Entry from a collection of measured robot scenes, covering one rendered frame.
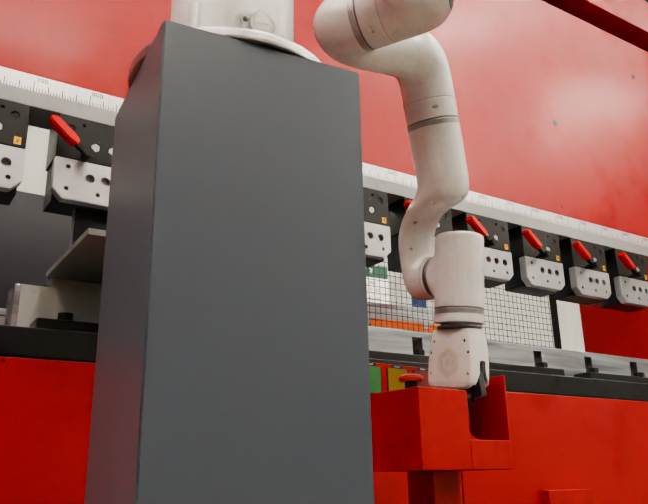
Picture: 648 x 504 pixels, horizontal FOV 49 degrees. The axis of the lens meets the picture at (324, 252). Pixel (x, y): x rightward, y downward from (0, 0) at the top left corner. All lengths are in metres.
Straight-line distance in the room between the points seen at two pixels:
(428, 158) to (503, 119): 0.90
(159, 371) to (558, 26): 2.16
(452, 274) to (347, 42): 0.41
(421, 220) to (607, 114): 1.35
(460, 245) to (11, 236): 1.11
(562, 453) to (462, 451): 0.65
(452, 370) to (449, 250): 0.20
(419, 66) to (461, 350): 0.47
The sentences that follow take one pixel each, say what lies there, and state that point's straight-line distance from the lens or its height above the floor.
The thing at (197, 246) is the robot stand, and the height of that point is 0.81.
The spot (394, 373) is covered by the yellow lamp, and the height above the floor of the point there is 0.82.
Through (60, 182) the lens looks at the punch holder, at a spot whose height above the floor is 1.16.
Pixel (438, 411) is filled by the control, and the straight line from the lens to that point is 1.12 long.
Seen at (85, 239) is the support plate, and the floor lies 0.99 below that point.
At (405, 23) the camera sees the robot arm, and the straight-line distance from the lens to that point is 1.12.
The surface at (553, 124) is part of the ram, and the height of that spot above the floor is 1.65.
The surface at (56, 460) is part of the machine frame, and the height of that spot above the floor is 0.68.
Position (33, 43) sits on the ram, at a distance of 1.47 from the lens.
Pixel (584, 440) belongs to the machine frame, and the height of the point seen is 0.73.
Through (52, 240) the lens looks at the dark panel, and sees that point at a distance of 1.90.
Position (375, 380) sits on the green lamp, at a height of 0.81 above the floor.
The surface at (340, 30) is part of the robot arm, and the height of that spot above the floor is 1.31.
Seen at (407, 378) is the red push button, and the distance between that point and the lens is 1.17.
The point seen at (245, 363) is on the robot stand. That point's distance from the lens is 0.53.
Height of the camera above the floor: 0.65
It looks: 18 degrees up
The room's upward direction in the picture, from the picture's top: 1 degrees counter-clockwise
